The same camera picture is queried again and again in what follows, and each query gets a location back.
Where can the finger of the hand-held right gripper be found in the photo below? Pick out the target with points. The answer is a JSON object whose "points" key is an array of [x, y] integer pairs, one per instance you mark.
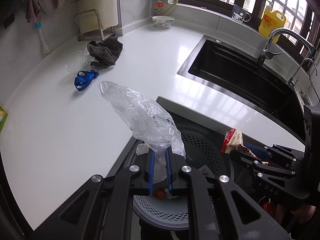
{"points": [[260, 168], [255, 150]]}

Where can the printed glass mug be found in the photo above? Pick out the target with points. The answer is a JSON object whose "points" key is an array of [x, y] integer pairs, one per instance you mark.
{"points": [[238, 13]]}

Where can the thin chrome faucet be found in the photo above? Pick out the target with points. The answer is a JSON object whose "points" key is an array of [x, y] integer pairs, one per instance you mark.
{"points": [[290, 82]]}

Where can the clear plastic bag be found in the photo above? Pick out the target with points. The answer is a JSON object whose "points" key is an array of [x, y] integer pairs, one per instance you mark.
{"points": [[140, 115]]}

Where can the orange fruit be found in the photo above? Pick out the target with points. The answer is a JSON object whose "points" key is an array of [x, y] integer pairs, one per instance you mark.
{"points": [[160, 193]]}

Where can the black kitchen sink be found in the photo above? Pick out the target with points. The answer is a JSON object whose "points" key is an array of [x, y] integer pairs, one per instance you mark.
{"points": [[237, 72]]}

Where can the clear plastic piece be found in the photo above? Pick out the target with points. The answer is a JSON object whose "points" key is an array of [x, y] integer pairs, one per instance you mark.
{"points": [[87, 58]]}

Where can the yellow oil bottle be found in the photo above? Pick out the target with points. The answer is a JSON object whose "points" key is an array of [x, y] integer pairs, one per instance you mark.
{"points": [[271, 22]]}

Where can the dark grey cloth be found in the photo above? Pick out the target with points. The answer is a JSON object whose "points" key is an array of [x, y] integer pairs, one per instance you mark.
{"points": [[107, 51]]}

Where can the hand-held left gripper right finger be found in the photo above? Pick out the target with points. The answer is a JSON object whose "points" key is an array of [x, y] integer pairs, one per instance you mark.
{"points": [[169, 172]]}

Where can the white patterned bowl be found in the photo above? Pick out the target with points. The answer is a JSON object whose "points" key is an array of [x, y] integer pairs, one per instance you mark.
{"points": [[162, 22]]}

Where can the green yellow pouch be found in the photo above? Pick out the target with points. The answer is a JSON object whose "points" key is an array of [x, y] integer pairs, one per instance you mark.
{"points": [[2, 120]]}

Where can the dark wall hook rail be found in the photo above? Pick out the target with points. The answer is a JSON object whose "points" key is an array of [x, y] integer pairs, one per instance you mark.
{"points": [[15, 12]]}

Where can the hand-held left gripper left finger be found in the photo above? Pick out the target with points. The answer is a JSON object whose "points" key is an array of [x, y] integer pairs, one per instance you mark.
{"points": [[150, 172]]}

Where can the grey perforated bin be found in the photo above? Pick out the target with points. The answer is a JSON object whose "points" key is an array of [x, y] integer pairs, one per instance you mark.
{"points": [[200, 142]]}

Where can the metal rack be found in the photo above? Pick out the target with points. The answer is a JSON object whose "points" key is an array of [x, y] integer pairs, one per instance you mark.
{"points": [[101, 27]]}

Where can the white bottle brush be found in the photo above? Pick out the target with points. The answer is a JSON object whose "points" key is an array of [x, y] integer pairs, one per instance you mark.
{"points": [[41, 38]]}

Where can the dark framed window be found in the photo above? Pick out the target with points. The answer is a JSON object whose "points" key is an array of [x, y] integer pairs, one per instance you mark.
{"points": [[200, 1]]}

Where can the blue ribbon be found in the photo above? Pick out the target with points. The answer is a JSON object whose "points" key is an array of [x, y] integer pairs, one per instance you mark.
{"points": [[93, 74]]}

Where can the red brown snack wrapper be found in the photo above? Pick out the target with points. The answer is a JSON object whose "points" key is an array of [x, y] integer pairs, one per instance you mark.
{"points": [[231, 141]]}

